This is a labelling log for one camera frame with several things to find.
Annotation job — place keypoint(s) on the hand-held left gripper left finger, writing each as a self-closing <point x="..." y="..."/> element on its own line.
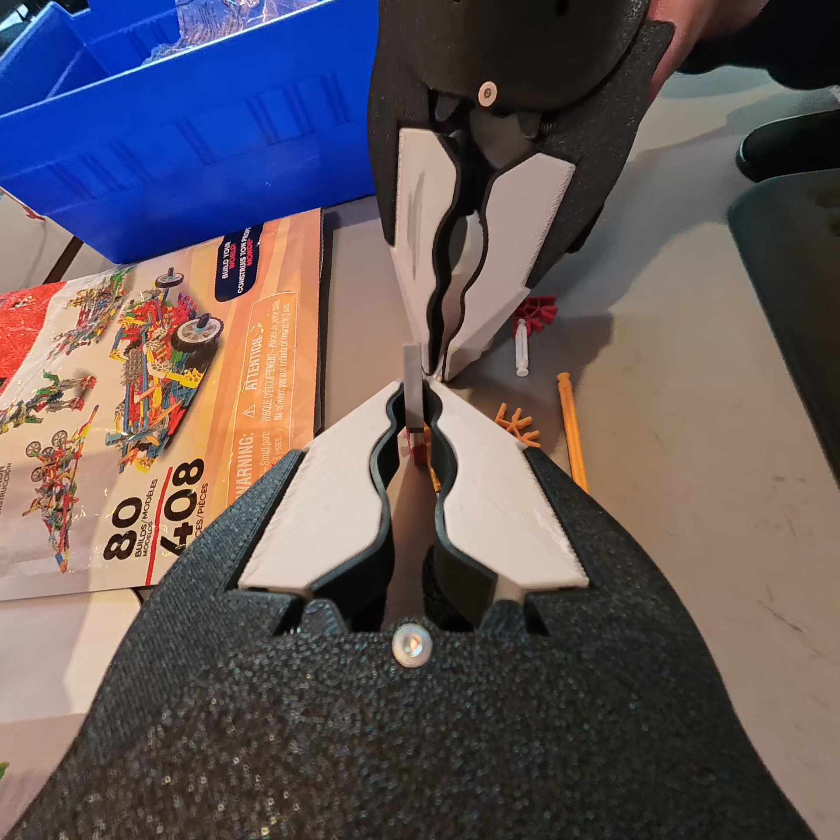
<point x="321" y="518"/>

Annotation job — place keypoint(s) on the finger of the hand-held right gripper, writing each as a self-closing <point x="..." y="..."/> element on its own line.
<point x="525" y="223"/>
<point x="417" y="197"/>

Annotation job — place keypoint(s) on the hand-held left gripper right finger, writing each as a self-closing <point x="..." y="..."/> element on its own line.
<point x="512" y="518"/>

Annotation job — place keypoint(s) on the red corner connector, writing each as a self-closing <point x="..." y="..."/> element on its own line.
<point x="535" y="312"/>

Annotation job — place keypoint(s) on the long yellow toy rod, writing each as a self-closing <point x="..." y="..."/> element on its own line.
<point x="571" y="426"/>

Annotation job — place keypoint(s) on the grey snowflake connector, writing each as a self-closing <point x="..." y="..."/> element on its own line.
<point x="413" y="387"/>

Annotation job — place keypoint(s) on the person's right forearm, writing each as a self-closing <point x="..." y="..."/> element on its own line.
<point x="787" y="46"/>

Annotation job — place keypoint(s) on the person's right hand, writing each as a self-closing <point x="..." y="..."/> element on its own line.
<point x="702" y="26"/>

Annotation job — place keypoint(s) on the colourful construction toy bag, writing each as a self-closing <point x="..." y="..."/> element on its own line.
<point x="197" y="394"/>

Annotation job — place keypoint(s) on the blue plastic bin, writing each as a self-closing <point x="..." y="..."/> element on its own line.
<point x="197" y="144"/>

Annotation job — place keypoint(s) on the clear plastic bag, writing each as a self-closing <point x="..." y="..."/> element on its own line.
<point x="262" y="16"/>

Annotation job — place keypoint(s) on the dark rounded object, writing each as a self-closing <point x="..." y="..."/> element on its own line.
<point x="794" y="144"/>

